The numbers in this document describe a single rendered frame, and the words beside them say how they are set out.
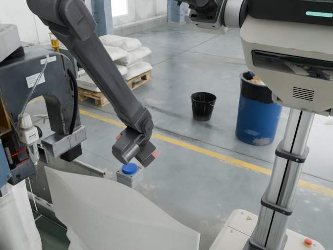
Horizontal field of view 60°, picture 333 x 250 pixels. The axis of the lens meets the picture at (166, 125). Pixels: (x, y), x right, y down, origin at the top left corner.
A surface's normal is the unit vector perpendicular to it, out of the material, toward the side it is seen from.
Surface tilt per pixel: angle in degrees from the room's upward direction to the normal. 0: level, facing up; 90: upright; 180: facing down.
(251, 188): 0
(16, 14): 90
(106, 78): 99
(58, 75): 90
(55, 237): 0
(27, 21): 90
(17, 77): 90
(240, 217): 0
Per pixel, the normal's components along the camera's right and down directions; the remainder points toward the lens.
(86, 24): 0.78, 0.41
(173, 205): 0.01, -0.88
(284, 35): -0.34, -0.42
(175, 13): -0.51, 0.41
